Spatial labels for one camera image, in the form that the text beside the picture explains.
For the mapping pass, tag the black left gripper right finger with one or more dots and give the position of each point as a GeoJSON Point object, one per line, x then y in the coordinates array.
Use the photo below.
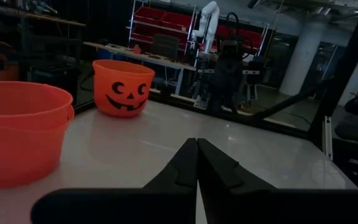
{"type": "Point", "coordinates": [219, 171]}

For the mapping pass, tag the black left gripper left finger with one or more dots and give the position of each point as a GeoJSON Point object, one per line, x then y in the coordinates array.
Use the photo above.
{"type": "Point", "coordinates": [185, 168]}

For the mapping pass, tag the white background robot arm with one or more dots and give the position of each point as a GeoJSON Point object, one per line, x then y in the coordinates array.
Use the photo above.
{"type": "Point", "coordinates": [208, 25]}

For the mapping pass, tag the wooden table board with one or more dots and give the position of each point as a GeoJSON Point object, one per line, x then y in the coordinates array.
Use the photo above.
{"type": "Point", "coordinates": [278, 122]}

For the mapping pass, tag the orange smiling pumpkin bucket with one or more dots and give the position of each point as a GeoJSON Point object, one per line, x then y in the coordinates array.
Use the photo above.
{"type": "Point", "coordinates": [123, 90]}

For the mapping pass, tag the small red cup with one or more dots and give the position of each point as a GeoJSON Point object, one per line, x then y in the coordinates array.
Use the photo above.
{"type": "Point", "coordinates": [137, 49]}

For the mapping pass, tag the white background cylinder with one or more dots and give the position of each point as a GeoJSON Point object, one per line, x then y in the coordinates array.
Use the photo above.
{"type": "Point", "coordinates": [301, 59]}

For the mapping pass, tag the red bin shelf rack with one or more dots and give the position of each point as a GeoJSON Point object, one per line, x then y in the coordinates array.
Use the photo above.
{"type": "Point", "coordinates": [166, 21]}

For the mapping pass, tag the white background pillar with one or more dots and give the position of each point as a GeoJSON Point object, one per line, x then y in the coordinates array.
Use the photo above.
{"type": "Point", "coordinates": [357, 77]}

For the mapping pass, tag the orange angry-face pumpkin bucket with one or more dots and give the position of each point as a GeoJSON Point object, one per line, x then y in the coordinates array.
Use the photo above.
{"type": "Point", "coordinates": [20, 140]}

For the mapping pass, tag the orange background machine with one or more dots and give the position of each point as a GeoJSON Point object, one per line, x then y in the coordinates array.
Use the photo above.
{"type": "Point", "coordinates": [0, 67]}

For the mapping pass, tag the silver mounting bracket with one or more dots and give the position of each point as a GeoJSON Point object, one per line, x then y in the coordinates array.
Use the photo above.
{"type": "Point", "coordinates": [201, 102]}

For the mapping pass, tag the white plate on frame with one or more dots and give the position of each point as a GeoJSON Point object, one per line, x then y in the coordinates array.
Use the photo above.
{"type": "Point", "coordinates": [327, 137]}

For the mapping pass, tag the wooden wall shelf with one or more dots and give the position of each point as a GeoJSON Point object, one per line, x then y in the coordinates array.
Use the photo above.
{"type": "Point", "coordinates": [33, 14]}

